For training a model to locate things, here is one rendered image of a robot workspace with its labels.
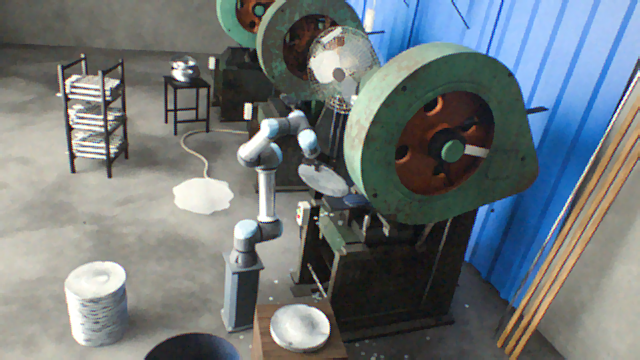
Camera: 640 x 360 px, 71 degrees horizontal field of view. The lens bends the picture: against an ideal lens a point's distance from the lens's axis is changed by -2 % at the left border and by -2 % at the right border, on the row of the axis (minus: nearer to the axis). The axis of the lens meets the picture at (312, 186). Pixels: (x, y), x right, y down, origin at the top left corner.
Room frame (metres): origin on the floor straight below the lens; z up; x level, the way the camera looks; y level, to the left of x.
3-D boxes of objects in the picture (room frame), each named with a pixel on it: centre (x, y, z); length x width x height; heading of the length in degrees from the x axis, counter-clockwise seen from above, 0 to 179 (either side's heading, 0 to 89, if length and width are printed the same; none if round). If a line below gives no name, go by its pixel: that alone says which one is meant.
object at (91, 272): (1.79, 1.05, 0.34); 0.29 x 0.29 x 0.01
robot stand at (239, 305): (2.01, 0.31, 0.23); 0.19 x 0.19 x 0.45; 28
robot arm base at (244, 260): (2.01, 0.31, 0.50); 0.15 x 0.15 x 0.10
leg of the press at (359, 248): (2.12, -0.60, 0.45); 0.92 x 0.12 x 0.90; 113
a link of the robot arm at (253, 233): (2.01, 0.31, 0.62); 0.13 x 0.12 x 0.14; 128
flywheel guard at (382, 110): (2.04, -0.59, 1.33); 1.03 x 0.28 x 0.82; 113
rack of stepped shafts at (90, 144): (3.61, 1.95, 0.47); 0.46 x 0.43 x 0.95; 93
